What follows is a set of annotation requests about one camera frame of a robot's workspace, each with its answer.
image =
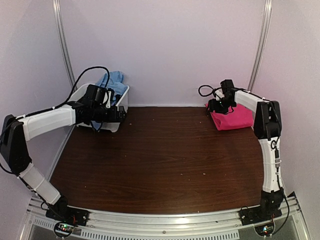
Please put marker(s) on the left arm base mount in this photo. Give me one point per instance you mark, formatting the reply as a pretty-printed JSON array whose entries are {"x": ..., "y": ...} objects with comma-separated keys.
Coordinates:
[{"x": 68, "y": 218}]

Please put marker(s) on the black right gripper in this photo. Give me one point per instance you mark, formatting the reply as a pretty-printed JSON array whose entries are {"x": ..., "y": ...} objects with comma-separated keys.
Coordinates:
[{"x": 214, "y": 106}]

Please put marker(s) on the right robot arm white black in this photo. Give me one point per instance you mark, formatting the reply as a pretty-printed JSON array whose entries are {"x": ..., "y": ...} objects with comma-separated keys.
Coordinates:
[{"x": 267, "y": 127}]

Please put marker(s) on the right aluminium frame post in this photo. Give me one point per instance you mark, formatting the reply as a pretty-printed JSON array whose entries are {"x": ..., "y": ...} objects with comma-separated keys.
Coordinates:
[{"x": 264, "y": 31}]

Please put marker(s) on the left aluminium frame post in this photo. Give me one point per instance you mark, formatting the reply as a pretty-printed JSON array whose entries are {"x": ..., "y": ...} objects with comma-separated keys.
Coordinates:
[{"x": 56, "y": 4}]

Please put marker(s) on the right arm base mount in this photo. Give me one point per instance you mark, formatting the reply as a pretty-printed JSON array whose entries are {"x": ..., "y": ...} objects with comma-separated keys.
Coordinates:
[{"x": 262, "y": 217}]

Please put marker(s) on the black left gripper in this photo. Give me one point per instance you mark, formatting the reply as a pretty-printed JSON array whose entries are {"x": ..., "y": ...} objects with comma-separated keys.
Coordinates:
[{"x": 113, "y": 118}]

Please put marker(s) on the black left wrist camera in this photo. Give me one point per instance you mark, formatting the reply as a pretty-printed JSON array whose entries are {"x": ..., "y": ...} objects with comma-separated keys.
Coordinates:
[{"x": 95, "y": 95}]

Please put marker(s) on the aluminium frame post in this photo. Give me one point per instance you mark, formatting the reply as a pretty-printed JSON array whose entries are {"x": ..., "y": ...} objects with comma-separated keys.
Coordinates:
[
  {"x": 56, "y": 4},
  {"x": 264, "y": 31}
]

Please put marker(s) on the white plastic laundry bin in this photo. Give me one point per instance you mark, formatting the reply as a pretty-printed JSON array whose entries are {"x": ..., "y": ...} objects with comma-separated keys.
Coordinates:
[{"x": 122, "y": 102}]

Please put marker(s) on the light blue shirt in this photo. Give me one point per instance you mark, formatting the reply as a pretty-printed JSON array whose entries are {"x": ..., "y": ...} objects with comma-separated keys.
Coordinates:
[{"x": 115, "y": 83}]

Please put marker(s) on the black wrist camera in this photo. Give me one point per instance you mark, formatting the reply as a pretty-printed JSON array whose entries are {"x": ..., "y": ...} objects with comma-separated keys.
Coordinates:
[
  {"x": 95, "y": 95},
  {"x": 226, "y": 85}
]

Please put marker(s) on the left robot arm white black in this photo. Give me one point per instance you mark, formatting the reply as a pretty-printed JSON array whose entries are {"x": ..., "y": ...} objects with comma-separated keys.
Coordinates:
[{"x": 17, "y": 131}]

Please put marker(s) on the pink trousers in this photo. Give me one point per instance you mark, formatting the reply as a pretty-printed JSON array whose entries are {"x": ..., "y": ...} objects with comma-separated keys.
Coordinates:
[{"x": 239, "y": 118}]

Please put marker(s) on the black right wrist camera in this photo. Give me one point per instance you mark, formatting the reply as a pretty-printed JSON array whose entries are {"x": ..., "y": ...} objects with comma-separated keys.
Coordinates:
[{"x": 226, "y": 85}]

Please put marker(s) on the front aluminium rail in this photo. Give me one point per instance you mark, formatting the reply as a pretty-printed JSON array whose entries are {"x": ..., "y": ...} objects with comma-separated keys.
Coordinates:
[{"x": 218, "y": 225}]

